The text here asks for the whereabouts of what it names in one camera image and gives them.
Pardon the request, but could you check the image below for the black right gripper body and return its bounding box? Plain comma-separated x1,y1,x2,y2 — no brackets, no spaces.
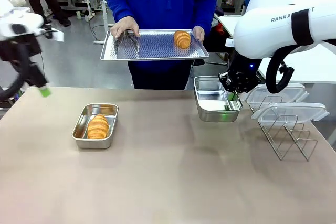
218,50,264,94

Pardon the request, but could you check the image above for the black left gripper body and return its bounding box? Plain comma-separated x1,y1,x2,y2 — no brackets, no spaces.
0,34,43,65

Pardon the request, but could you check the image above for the steel container with rounded corners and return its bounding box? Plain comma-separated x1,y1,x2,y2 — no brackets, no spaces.
71,103,119,150
193,76,243,123

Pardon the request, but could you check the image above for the clear plastic clip lid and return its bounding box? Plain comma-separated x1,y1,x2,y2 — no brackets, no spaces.
250,102,330,124
245,83,309,104

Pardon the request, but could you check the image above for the golden croissant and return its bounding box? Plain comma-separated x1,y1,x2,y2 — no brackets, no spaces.
173,30,192,49
87,113,110,140

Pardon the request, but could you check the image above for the perforated steel baking tray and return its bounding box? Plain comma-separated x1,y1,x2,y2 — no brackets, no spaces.
99,28,211,62

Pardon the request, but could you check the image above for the person's left forearm blue sleeve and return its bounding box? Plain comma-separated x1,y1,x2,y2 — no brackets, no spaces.
194,0,222,30

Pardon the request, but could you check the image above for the person's right forearm blue sleeve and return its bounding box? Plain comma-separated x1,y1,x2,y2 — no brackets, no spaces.
103,0,133,25

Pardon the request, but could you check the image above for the person's left hand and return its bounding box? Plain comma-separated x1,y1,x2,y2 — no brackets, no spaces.
193,25,206,44

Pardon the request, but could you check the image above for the person's right hand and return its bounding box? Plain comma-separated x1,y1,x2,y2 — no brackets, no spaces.
110,16,141,39

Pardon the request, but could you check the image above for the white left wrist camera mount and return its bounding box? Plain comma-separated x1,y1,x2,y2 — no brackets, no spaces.
43,27,65,42

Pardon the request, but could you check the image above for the black right arm cable sleeve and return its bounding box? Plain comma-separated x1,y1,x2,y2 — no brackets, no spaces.
265,8,319,94

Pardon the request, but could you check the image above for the steel wire rack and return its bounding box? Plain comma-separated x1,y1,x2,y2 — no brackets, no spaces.
248,95,319,162

